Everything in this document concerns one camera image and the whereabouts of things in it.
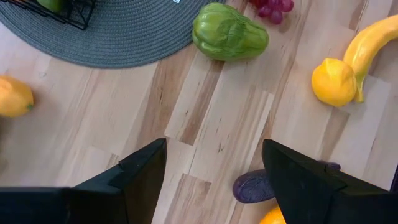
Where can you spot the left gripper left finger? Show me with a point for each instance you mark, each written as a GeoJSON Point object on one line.
{"type": "Point", "coordinates": [130, 193]}

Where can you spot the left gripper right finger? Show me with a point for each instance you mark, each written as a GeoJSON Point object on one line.
{"type": "Point", "coordinates": [311, 193]}

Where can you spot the yellow-orange mango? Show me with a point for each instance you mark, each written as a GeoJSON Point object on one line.
{"type": "Point", "coordinates": [275, 217]}

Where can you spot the dark purple eggplant toy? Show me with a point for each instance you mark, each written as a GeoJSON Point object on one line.
{"type": "Point", "coordinates": [252, 186]}

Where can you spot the yellow lemon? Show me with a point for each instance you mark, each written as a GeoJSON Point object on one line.
{"type": "Point", "coordinates": [334, 82]}

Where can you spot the yellow-orange bell pepper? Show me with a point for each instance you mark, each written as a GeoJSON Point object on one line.
{"type": "Point", "coordinates": [14, 96]}

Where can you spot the yellow banana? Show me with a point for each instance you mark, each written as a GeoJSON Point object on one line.
{"type": "Point", "coordinates": [367, 46]}

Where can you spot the magenta grape bunch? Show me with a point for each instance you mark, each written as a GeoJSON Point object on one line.
{"type": "Point", "coordinates": [273, 9]}

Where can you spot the green lime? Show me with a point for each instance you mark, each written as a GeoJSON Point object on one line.
{"type": "Point", "coordinates": [51, 4]}

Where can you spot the grey round woven placemat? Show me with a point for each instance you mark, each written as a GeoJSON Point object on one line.
{"type": "Point", "coordinates": [124, 34]}

